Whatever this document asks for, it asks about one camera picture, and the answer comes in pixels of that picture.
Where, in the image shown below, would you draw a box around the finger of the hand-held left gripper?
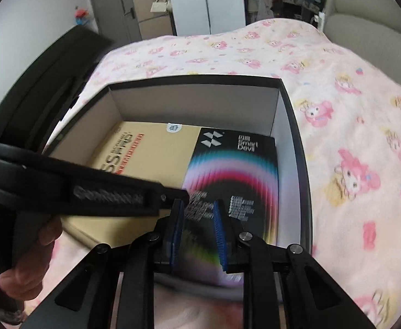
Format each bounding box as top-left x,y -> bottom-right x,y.
154,183 -> 191,218

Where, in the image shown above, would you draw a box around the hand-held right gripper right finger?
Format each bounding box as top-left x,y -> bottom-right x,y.
213,199 -> 377,329

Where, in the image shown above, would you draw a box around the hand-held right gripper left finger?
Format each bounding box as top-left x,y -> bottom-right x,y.
25,199 -> 185,329

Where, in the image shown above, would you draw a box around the black box with rainbow print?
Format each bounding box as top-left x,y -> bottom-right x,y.
154,127 -> 280,288

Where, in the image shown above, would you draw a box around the black cardboard box container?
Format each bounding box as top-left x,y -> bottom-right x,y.
42,75 -> 315,257

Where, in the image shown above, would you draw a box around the person's left hand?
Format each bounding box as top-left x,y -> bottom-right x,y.
0,209 -> 63,304

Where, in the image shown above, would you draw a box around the tan cardboard box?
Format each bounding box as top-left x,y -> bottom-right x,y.
61,121 -> 203,247

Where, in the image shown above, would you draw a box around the pink printed blanket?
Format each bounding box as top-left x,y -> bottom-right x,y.
43,17 -> 401,329

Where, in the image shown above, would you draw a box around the brown cardboard carton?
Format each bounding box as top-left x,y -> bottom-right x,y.
133,0 -> 175,40

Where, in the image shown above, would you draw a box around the grey door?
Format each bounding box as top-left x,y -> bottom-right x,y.
88,0 -> 143,47

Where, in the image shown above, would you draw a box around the cream bag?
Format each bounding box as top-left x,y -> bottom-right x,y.
150,0 -> 171,13

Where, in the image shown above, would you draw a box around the white wardrobe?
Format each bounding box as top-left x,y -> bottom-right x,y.
166,0 -> 245,36

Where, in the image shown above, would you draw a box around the beige sofa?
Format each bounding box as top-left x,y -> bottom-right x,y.
318,0 -> 401,86

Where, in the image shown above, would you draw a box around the red wall toy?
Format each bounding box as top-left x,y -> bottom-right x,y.
73,6 -> 90,26

